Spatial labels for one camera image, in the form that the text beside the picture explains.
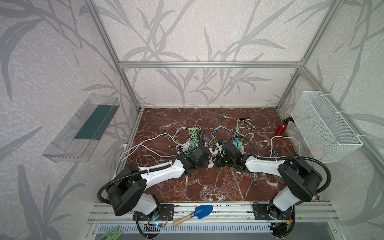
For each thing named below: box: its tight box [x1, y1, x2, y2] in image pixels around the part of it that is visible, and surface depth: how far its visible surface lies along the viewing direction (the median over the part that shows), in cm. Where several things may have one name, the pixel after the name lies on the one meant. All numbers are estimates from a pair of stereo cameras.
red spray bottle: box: [275, 116, 295, 136], surface depth 98 cm
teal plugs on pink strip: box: [233, 138, 243, 150], surface depth 93 cm
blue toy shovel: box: [172, 204, 214, 227], surface depth 75 cm
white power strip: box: [207, 147, 218, 169], surface depth 88 cm
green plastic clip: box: [97, 225, 123, 240], surface depth 69 cm
